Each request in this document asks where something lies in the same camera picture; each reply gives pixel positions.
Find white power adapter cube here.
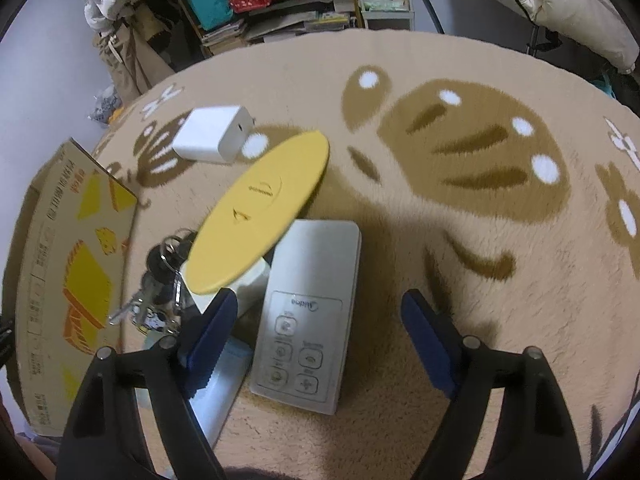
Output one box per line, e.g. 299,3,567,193
171,105,255,165

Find stack of books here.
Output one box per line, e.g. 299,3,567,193
201,18,247,56

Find beige patterned round rug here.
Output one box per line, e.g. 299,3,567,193
94,30,639,479

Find yellow oval board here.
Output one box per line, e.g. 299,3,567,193
183,131,330,295

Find white remote control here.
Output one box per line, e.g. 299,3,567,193
250,220,361,415

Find cream bedding duvet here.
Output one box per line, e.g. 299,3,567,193
497,0,639,74

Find beige hanging trousers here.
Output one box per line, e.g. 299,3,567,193
93,4,175,105

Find white square box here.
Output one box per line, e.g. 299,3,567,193
186,258,270,318

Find brown cardboard box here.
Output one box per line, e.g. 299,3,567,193
2,140,137,437

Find key bunch with card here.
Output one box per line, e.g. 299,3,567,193
107,229,196,335

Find wooden bookshelf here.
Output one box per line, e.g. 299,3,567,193
178,0,363,53

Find light blue gadget with strap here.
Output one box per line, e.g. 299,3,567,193
190,337,253,446

